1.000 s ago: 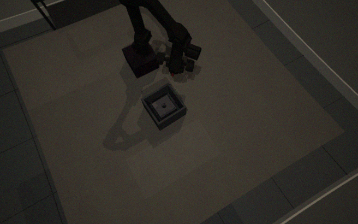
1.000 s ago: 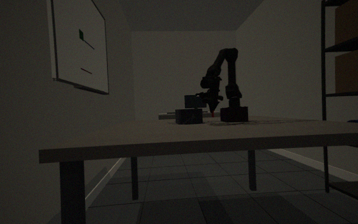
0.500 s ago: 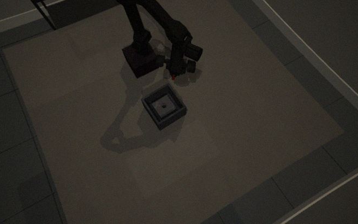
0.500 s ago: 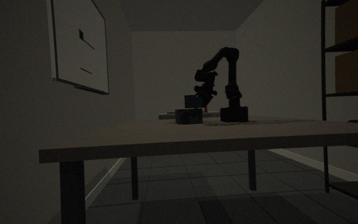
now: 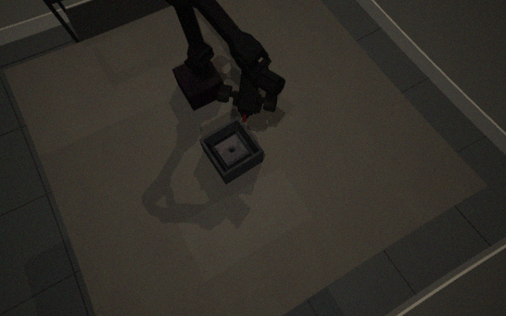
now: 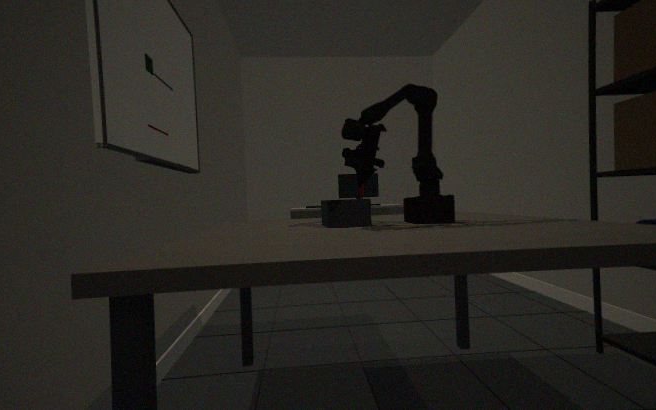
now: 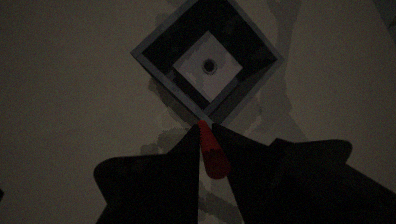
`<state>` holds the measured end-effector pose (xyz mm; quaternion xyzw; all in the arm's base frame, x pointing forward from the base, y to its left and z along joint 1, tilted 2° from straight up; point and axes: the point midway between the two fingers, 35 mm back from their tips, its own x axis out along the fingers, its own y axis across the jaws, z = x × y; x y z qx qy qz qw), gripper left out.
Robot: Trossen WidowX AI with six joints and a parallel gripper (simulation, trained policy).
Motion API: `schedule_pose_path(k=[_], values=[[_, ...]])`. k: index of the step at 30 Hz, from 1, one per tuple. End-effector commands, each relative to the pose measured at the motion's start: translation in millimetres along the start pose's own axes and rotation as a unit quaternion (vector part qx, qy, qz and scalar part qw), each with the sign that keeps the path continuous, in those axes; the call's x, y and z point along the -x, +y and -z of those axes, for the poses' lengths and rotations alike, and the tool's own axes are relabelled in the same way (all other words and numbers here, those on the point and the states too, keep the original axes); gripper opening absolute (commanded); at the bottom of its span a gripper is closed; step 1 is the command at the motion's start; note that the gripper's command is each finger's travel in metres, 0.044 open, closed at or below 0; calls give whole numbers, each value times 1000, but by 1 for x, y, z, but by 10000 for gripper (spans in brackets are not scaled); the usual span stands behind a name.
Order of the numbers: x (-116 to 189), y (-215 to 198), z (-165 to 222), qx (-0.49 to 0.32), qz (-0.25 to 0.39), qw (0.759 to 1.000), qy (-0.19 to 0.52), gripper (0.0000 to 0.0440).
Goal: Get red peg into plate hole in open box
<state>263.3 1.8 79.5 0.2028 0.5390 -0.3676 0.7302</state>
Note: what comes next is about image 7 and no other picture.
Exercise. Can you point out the dark red peg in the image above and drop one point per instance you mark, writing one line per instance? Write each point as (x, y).
(216, 163)

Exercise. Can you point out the grey square plate with hole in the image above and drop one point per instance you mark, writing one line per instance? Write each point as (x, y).
(206, 68)

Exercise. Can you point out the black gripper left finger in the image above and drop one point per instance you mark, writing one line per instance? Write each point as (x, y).
(176, 171)

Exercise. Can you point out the dark grey open box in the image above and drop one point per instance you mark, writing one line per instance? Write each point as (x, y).
(236, 32)

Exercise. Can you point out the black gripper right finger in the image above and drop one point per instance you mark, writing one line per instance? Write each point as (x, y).
(257, 169)

